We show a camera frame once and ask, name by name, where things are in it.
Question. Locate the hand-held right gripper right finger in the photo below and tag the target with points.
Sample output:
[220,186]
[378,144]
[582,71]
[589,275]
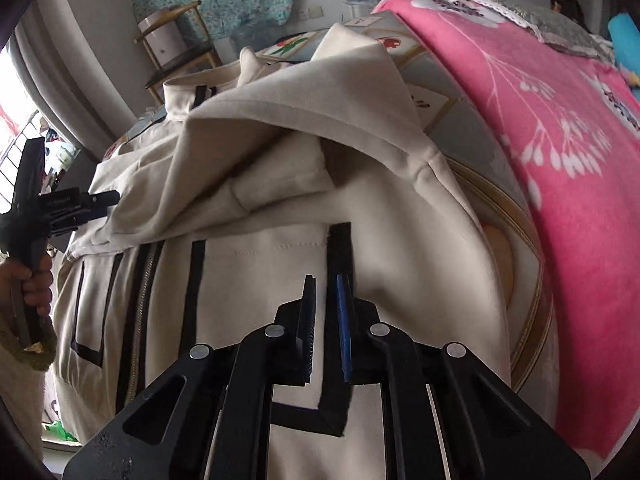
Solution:
[344,330]

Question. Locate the cream jacket with black trim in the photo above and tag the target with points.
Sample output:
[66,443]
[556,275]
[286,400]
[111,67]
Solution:
[250,270]

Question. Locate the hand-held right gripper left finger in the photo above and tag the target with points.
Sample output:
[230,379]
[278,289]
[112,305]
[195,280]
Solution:
[307,330]

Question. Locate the pink floral blanket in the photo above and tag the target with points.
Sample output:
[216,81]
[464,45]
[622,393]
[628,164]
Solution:
[575,210]

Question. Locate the empty clear water jug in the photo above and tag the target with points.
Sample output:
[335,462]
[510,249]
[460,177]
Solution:
[250,35]

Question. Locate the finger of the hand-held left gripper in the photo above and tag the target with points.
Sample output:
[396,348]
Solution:
[75,220]
[102,198]

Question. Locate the white wall socket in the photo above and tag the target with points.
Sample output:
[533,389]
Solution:
[315,11]

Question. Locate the person's left hand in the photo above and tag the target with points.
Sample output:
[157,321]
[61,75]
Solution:
[37,287]

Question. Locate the wooden chair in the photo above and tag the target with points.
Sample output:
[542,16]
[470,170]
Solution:
[185,57]

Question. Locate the person's left forearm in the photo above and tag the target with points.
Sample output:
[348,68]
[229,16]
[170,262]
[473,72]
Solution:
[22,385]

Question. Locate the dark grey cabinet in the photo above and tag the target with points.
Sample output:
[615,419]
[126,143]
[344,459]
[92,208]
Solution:
[82,162]

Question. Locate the grey lace pillow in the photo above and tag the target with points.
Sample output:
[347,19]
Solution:
[560,25]

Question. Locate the metal window railing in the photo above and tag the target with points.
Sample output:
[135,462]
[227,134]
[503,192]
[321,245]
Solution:
[15,160]

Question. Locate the grey curtain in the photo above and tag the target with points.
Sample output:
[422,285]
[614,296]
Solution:
[60,60]

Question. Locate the white water dispenser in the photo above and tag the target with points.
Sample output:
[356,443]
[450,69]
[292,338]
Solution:
[361,10]

